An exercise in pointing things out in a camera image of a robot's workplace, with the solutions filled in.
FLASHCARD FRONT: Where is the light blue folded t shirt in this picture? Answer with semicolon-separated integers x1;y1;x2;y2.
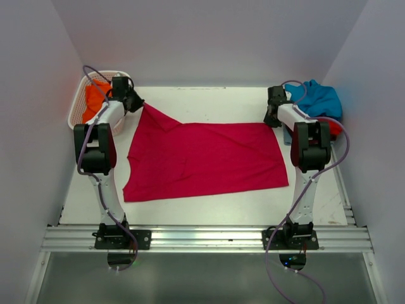
283;125;292;146

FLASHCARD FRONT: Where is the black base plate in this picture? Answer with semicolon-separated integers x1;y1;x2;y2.
92;229;152;250
261;226;320;250

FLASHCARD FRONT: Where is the white plastic laundry basket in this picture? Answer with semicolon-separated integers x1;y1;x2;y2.
68;70;130;129

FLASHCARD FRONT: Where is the aluminium front rail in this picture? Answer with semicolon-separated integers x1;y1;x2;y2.
40;225;373;253

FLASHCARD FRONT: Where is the crimson pink t shirt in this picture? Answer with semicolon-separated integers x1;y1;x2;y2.
123;104;289;203

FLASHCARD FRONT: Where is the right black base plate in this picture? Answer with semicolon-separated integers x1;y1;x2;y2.
261;226;320;250

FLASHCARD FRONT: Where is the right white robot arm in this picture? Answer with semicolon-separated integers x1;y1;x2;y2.
262;85;331;250

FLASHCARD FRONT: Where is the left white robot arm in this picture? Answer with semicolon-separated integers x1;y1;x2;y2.
73;73;144;249

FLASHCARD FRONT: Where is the red folded t shirt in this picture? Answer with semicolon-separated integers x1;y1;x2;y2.
328;122;342;137

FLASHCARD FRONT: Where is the orange t shirt in basket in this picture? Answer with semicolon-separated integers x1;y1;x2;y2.
82;80;111;124

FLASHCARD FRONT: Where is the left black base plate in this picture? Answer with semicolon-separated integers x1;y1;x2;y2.
92;229;152;250

